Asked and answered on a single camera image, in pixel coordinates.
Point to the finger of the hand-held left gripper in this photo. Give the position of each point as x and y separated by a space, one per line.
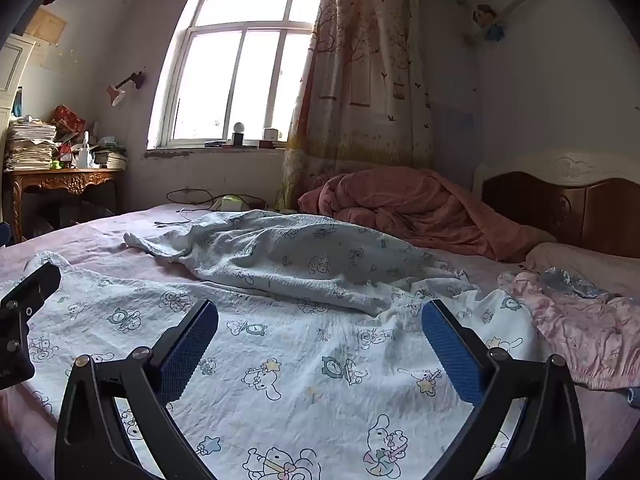
15 330

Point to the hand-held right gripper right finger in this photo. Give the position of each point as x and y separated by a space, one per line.
450 347

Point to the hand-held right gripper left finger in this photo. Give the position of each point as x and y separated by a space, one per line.
192 345

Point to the white cartoon print pants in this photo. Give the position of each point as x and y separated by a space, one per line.
300 360

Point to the blue cloth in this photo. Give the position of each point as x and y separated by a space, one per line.
565 282

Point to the beige pillow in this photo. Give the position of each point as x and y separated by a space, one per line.
537 235

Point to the green white tissue pack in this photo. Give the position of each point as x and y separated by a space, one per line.
230 203

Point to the pink quilt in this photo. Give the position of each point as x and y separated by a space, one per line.
400 205

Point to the carved wooden desk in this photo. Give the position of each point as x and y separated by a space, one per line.
65 180

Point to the pink pillow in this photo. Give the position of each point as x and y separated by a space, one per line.
590 262

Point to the stack of papers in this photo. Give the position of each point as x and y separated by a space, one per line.
30 147

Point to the white spray bottle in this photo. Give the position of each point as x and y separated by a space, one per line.
84 155

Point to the stack of books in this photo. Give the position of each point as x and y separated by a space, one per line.
110 159

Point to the dark flat book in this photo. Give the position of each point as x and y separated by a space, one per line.
215 144

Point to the brown box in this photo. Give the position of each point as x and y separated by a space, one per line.
266 144

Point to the red box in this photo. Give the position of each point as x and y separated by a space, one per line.
69 117

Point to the white ball lamp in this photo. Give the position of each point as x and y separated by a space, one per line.
238 127

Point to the small white box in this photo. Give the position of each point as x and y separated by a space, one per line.
270 135

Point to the blue bottle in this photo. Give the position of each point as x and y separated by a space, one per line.
18 102

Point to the white framed window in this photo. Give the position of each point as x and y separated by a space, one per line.
225 85

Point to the tree print curtain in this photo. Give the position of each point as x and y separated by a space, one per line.
360 85

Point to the blue plush toy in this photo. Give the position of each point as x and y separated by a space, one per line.
494 32

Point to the wooden headboard with white frame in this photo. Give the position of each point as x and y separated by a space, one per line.
575 210

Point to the pink wall lamp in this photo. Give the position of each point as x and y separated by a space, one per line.
117 95

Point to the pale wall paper sheet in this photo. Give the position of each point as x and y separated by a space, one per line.
55 57

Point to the doll wall decoration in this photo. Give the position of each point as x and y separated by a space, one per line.
483 14

